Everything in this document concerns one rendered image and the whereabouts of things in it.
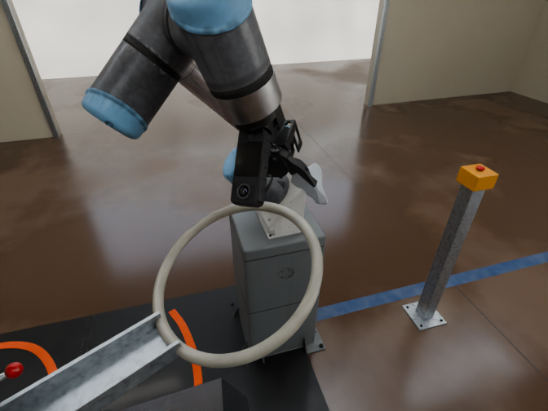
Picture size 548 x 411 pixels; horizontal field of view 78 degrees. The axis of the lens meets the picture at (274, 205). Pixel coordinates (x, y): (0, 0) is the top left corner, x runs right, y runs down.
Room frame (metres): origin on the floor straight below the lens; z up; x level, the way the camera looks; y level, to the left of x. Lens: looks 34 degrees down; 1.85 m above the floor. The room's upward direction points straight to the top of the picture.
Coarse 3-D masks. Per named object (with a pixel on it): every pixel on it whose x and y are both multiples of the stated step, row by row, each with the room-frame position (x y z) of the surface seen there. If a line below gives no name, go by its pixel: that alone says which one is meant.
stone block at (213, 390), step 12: (204, 384) 0.66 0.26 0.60; (216, 384) 0.64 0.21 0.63; (228, 384) 0.67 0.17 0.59; (168, 396) 0.61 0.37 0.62; (180, 396) 0.59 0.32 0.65; (192, 396) 0.58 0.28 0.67; (204, 396) 0.57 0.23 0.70; (216, 396) 0.56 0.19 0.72; (228, 396) 0.57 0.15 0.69; (240, 396) 0.62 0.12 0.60; (132, 408) 0.57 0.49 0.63; (144, 408) 0.55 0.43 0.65; (156, 408) 0.54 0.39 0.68; (168, 408) 0.53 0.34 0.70; (180, 408) 0.52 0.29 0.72; (192, 408) 0.51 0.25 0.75; (204, 408) 0.50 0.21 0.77; (216, 408) 0.49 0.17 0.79; (228, 408) 0.50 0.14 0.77; (240, 408) 0.53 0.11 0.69
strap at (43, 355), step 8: (176, 312) 1.44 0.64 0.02; (176, 320) 1.38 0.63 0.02; (184, 328) 1.32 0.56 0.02; (184, 336) 1.26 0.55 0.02; (0, 344) 1.21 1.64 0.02; (8, 344) 1.21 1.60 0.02; (16, 344) 1.21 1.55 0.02; (24, 344) 1.21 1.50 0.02; (32, 344) 1.21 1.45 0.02; (192, 344) 1.21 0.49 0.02; (40, 352) 1.15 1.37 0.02; (48, 360) 1.10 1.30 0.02; (48, 368) 1.06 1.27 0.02; (56, 368) 1.06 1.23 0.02; (192, 368) 1.06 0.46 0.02; (200, 368) 1.06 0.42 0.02; (200, 376) 1.01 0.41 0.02; (200, 384) 0.97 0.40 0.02
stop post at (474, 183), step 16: (464, 176) 1.44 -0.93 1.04; (480, 176) 1.37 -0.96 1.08; (496, 176) 1.39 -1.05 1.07; (464, 192) 1.43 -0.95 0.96; (480, 192) 1.40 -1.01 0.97; (464, 208) 1.40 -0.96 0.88; (448, 224) 1.45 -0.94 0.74; (464, 224) 1.40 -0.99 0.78; (448, 240) 1.42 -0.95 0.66; (464, 240) 1.41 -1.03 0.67; (448, 256) 1.39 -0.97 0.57; (432, 272) 1.44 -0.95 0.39; (448, 272) 1.40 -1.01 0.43; (432, 288) 1.40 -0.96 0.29; (416, 304) 1.51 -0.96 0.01; (432, 304) 1.40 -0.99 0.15; (416, 320) 1.38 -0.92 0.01; (432, 320) 1.38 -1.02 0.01
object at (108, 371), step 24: (120, 336) 0.50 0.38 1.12; (144, 336) 0.53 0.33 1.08; (96, 360) 0.46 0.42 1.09; (120, 360) 0.47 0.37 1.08; (144, 360) 0.44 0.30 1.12; (168, 360) 0.46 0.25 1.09; (48, 384) 0.40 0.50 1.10; (72, 384) 0.41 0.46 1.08; (96, 384) 0.41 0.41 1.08; (120, 384) 0.39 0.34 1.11; (0, 408) 0.34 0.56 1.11; (24, 408) 0.36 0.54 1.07; (48, 408) 0.36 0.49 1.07; (72, 408) 0.34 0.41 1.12; (96, 408) 0.35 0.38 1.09
